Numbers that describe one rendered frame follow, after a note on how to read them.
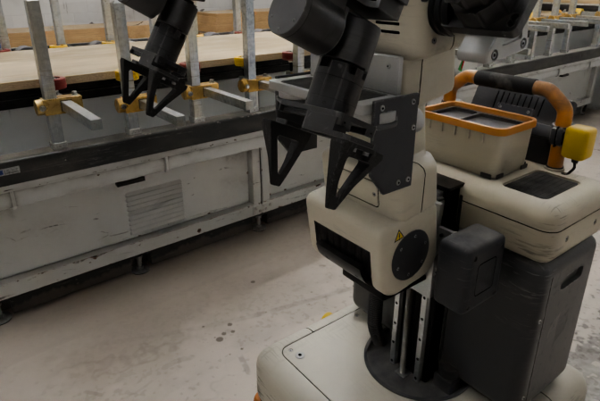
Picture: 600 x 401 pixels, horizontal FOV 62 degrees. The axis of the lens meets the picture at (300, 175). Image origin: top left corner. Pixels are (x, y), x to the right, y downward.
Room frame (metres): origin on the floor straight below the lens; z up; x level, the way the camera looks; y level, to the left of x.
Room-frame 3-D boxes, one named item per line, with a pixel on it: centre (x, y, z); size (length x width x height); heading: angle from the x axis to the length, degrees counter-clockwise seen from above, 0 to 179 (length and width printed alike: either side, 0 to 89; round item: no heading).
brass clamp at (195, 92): (1.87, 0.38, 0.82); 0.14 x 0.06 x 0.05; 129
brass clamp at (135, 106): (1.71, 0.57, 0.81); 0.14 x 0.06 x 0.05; 129
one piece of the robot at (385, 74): (0.86, -0.08, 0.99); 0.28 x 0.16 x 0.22; 37
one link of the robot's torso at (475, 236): (0.89, -0.22, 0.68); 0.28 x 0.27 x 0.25; 37
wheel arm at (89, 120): (1.49, 0.69, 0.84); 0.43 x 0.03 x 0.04; 39
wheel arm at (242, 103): (1.81, 0.31, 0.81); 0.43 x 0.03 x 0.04; 39
